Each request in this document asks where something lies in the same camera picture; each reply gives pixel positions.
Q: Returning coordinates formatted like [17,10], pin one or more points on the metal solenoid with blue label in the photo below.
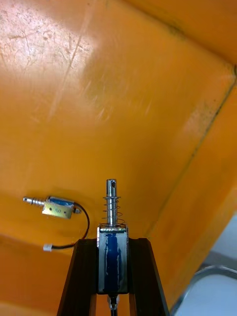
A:
[58,207]
[113,256]

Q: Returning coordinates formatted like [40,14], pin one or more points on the steel tray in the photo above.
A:
[209,291]

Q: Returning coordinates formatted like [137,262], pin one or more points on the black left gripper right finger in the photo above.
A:
[145,276]

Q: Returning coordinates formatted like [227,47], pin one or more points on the yellow-orange plastic bin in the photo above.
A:
[118,111]

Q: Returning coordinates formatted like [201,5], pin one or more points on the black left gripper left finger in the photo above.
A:
[81,276]

